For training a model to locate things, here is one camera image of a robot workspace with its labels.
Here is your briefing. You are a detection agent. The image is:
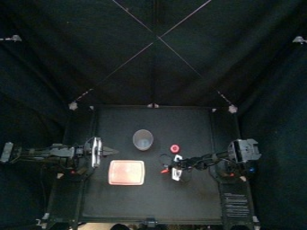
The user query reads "pink square plate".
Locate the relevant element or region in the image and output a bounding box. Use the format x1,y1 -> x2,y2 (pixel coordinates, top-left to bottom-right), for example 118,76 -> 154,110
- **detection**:
107,159 -> 147,187

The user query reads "translucent plastic cup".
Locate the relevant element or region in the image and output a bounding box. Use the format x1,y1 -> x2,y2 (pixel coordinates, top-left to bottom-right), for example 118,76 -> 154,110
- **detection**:
132,128 -> 155,152

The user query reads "black table edge clamp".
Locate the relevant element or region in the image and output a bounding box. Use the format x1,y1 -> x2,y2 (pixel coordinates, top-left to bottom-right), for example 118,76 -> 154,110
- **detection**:
142,217 -> 159,229

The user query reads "white printed warning label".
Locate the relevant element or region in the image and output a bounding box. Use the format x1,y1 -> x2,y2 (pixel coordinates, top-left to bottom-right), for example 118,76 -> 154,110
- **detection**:
223,191 -> 250,219

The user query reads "thin diagonal cloth strap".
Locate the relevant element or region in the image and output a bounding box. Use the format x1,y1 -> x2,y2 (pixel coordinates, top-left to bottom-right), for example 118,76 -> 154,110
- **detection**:
112,0 -> 234,106
74,0 -> 212,103

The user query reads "grey metal frame bracket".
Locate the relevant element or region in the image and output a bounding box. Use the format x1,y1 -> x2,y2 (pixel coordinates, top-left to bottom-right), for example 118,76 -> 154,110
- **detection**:
0,34 -> 24,43
291,35 -> 307,45

